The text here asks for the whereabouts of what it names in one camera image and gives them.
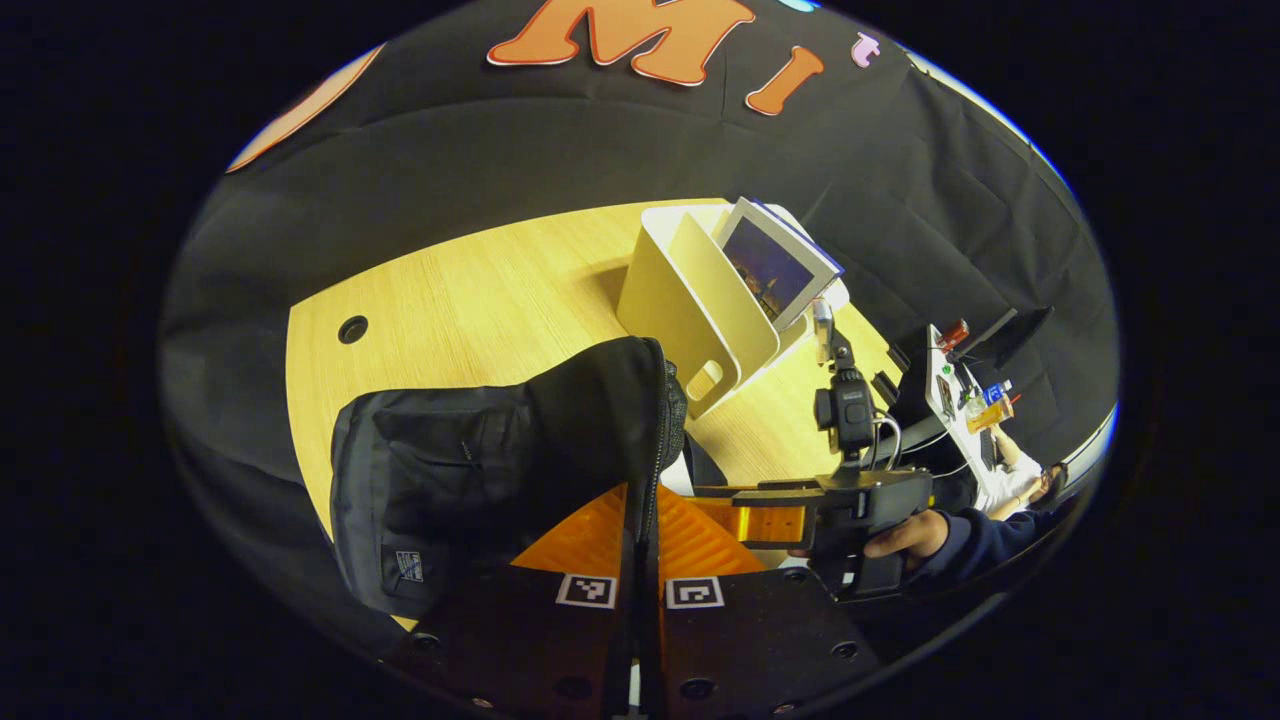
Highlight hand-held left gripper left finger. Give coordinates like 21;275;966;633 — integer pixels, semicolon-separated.
383;484;642;717

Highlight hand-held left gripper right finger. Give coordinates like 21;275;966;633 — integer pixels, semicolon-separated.
643;484;883;717

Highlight blue book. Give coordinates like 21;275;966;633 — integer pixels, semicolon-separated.
712;197;844;333

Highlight white bookshelf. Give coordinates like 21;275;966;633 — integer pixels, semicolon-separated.
616;203;851;421

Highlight black schoolbag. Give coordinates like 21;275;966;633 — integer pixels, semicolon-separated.
330;337;726;621

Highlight black monitor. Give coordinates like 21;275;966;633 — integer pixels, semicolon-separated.
960;305;1056;371

